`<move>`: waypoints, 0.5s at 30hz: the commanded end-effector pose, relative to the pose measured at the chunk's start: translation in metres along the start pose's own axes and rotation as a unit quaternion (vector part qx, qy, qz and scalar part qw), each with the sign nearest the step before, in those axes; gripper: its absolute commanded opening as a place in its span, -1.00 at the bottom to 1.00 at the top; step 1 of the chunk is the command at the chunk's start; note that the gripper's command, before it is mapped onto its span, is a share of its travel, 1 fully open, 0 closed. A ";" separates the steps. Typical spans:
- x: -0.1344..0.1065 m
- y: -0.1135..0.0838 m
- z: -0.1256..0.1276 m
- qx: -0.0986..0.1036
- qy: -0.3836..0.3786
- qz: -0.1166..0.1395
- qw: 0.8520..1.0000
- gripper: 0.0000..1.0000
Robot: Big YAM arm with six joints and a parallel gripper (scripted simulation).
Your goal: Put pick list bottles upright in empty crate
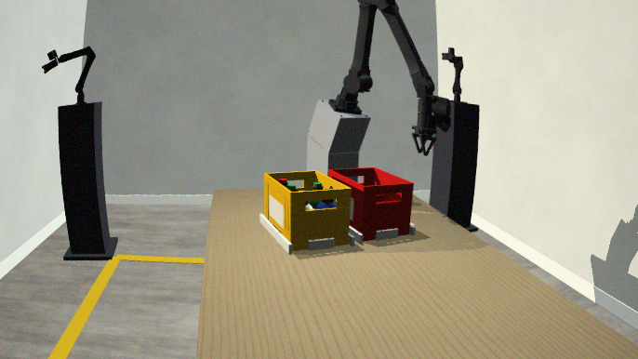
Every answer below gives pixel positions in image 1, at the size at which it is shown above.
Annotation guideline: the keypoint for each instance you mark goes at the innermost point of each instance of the red plastic crate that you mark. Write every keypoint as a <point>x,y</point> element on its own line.
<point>368,214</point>

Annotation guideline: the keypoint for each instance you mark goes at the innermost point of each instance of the blue bottle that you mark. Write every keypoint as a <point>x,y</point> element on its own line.
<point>326,204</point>

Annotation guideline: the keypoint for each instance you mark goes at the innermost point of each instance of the yellow plastic crate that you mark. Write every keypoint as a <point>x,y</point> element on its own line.
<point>286,210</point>

